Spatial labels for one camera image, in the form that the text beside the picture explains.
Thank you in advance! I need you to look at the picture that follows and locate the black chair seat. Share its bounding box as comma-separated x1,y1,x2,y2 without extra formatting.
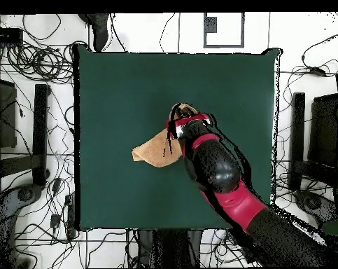
308,93,338,169

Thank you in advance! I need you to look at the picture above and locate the coil of black cables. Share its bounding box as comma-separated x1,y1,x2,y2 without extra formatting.
6,40,74,85

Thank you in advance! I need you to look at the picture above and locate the black metal stand foot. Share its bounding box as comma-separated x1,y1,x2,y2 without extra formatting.
288,92,338,191
0,83,51,186

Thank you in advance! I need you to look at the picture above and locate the black cabinet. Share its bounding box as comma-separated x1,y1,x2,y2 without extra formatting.
0,76,18,149

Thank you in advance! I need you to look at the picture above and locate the tan terry towel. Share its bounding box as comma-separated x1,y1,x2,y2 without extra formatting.
131,102,200,168

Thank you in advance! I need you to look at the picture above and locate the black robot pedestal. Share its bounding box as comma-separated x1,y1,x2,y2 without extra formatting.
137,228,203,268

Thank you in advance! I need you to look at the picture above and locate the black power strip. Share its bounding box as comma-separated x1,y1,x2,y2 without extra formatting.
64,193,77,239

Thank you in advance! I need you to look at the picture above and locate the dark green table cloth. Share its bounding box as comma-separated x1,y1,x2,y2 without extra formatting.
73,44,283,232

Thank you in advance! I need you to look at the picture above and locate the black flat box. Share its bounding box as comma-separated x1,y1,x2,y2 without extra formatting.
0,27,24,44

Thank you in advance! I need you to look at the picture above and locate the grey swivel chair base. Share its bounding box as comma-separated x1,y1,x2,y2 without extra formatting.
0,183,45,268
293,188,338,225

